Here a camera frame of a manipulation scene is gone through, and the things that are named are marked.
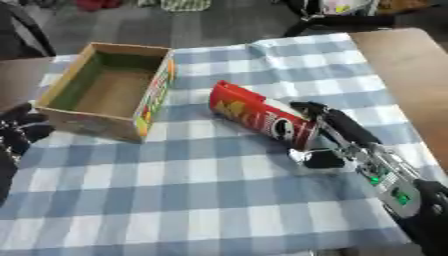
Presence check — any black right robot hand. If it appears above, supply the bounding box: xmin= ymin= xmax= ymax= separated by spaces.
xmin=287 ymin=100 xmax=384 ymax=170

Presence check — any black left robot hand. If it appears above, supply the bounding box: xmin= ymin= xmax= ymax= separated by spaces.
xmin=0 ymin=102 xmax=56 ymax=159

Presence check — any red cylindrical snack can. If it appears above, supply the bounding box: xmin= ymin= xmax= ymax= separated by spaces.
xmin=208 ymin=79 xmax=322 ymax=152

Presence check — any tan cardboard box green inside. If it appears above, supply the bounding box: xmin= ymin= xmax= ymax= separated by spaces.
xmin=33 ymin=41 xmax=179 ymax=144

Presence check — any black chair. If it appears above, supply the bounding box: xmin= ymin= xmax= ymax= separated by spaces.
xmin=0 ymin=1 xmax=58 ymax=61

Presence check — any black chair base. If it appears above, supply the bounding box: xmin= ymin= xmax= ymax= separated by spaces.
xmin=281 ymin=0 xmax=399 ymax=38

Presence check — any white yellow bag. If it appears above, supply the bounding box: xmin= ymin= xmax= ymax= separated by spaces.
xmin=320 ymin=0 xmax=377 ymax=16

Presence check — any red bag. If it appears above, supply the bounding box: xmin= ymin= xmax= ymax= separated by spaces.
xmin=73 ymin=0 xmax=126 ymax=12

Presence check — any green white checked cloth bag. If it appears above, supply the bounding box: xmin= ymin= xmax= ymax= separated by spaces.
xmin=159 ymin=0 xmax=214 ymax=13

